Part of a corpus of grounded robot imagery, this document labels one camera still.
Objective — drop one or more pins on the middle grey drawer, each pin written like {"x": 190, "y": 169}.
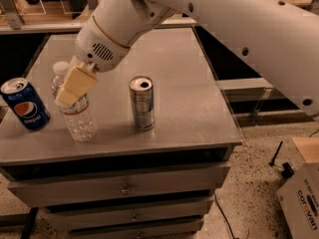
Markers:
{"x": 129, "y": 214}

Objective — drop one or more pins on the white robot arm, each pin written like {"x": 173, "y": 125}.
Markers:
{"x": 277, "y": 40}

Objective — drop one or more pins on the black tool on floor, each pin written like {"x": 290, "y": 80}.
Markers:
{"x": 284, "y": 166}

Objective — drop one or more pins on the silver energy drink can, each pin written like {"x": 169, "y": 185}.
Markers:
{"x": 142, "y": 100}

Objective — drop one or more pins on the blue Pepsi can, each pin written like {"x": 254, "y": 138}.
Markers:
{"x": 25, "y": 103}

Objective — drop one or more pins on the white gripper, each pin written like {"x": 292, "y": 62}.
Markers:
{"x": 97, "y": 49}

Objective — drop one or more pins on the brown cardboard piece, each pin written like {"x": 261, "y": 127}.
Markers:
{"x": 308, "y": 148}

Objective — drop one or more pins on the grey drawer cabinet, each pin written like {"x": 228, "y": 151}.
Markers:
{"x": 192, "y": 121}

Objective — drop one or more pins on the grey drawer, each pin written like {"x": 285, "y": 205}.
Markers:
{"x": 129, "y": 214}
{"x": 81, "y": 188}
{"x": 142, "y": 230}

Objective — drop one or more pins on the top grey drawer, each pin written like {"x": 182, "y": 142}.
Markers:
{"x": 81, "y": 188}

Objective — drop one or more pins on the white cardboard box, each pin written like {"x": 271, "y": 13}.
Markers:
{"x": 299, "y": 200}

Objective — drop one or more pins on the clear plastic water bottle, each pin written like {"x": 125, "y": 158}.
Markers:
{"x": 78, "y": 118}

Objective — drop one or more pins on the bottom grey drawer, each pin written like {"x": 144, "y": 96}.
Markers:
{"x": 142, "y": 230}

